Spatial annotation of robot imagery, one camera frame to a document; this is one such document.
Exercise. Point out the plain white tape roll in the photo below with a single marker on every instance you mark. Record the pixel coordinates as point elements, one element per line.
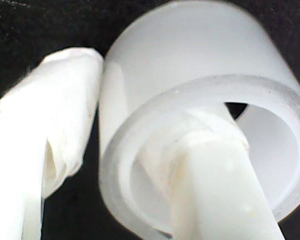
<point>190,50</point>

